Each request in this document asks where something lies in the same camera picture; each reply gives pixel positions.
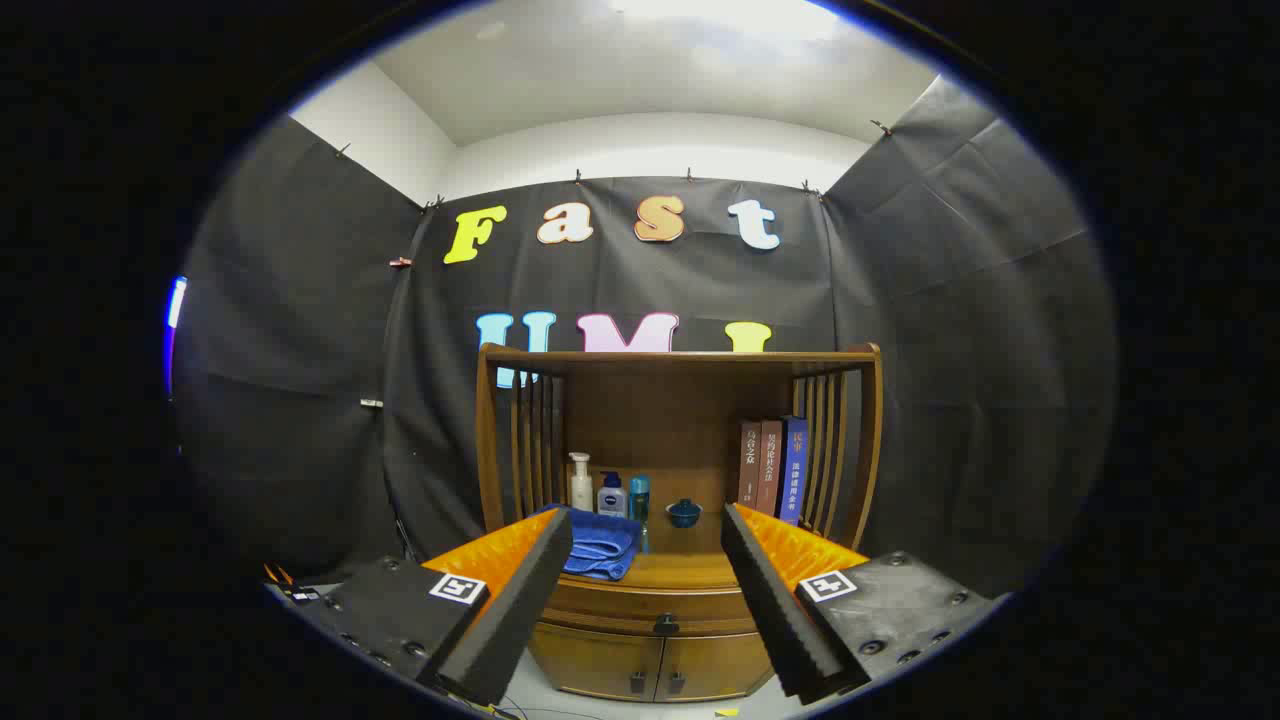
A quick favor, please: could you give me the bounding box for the blue book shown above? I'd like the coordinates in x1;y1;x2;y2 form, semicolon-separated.
779;416;809;526

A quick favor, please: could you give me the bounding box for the wooden cabinet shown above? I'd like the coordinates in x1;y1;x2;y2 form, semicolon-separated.
474;342;884;703

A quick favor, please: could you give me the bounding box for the wooden countertop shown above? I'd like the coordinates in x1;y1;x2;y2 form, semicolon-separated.
540;520;751;591

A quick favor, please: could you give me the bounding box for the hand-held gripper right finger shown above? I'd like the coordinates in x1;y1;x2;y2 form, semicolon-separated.
720;502;1001;707

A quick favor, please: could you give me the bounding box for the wooden drawer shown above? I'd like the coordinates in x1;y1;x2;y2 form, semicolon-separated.
540;580;766;638

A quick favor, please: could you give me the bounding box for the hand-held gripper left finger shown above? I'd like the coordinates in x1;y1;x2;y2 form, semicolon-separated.
290;505;576;709

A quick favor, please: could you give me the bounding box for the blue folded towel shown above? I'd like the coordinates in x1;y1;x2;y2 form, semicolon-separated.
562;508;641;581

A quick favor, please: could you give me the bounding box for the brown book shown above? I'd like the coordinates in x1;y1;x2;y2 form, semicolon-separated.
757;420;784;517
738;421;763;506

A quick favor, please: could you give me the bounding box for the wooden cabinet door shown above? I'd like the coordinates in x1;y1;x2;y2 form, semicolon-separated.
658;630;777;703
528;622;663;701

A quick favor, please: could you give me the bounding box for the black backdrop cloth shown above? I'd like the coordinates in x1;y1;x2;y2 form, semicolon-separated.
172;75;1116;601

